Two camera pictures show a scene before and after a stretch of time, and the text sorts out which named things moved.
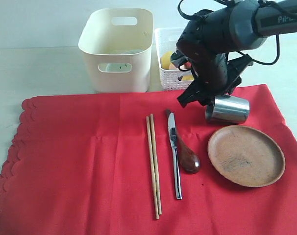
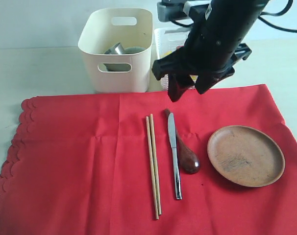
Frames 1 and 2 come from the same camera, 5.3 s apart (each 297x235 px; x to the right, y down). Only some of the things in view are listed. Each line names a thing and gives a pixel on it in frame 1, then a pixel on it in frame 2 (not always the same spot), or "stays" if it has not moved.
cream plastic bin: x=117 y=44 stays
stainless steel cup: x=228 y=109 to x=116 y=49
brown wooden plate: x=247 y=155 stays
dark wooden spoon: x=188 y=162 stays
